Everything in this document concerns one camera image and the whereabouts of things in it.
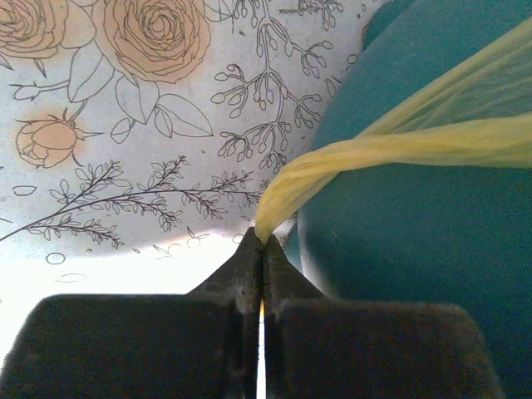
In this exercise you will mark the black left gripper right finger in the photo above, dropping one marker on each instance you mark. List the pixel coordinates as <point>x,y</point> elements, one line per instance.
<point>318,347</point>

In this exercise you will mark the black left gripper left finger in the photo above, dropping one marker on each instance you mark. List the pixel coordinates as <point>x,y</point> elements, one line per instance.
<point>202,344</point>

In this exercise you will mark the teal plastic trash bin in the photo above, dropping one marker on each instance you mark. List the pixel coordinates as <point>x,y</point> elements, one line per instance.
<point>418,233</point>

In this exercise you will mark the yellow plastic trash bag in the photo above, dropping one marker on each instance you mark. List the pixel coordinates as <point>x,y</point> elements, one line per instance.
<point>476,114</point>

